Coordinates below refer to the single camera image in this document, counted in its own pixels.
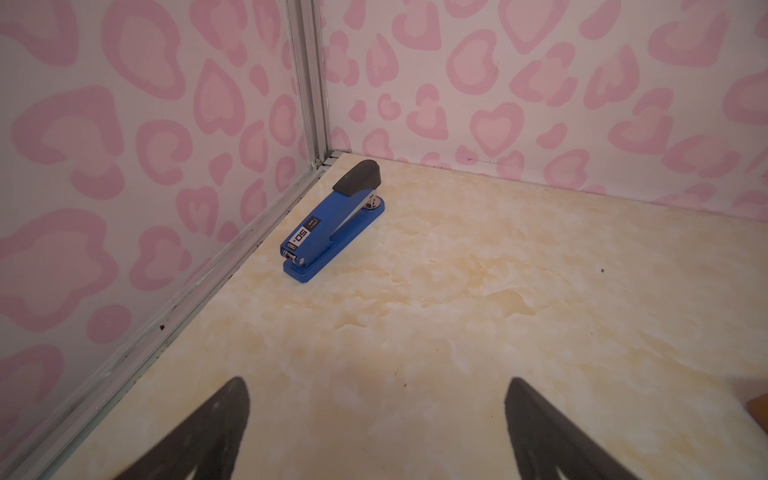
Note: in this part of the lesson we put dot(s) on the aluminium floor edge rail left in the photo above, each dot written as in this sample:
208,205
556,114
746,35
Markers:
51,443

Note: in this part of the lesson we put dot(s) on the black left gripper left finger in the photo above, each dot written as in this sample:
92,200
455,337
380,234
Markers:
203,446

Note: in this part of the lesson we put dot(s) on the aluminium frame corner post left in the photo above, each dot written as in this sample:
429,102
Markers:
305,33

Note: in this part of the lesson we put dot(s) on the wooden rack base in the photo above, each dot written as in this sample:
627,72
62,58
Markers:
758,410

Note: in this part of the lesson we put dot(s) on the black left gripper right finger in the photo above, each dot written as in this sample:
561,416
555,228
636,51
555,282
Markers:
548,445

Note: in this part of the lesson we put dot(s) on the blue black stapler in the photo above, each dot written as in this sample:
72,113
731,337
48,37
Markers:
352,205

